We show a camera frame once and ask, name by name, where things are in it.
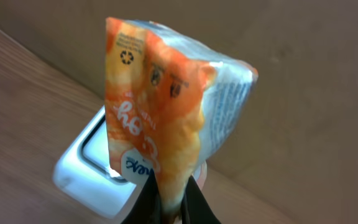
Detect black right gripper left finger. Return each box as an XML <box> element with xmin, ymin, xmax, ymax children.
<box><xmin>121</xmin><ymin>172</ymin><xmax>162</xmax><ymax>224</ymax></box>

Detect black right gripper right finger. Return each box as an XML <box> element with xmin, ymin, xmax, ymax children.
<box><xmin>181</xmin><ymin>176</ymin><xmax>221</xmax><ymax>224</ymax></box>

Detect orange Kleenex tissue pack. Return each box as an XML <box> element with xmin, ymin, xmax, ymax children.
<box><xmin>105</xmin><ymin>17</ymin><xmax>258</xmax><ymax>217</ymax></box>

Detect white barcode scanner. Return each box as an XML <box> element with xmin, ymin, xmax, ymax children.
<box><xmin>53</xmin><ymin>108</ymin><xmax>152</xmax><ymax>223</ymax></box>

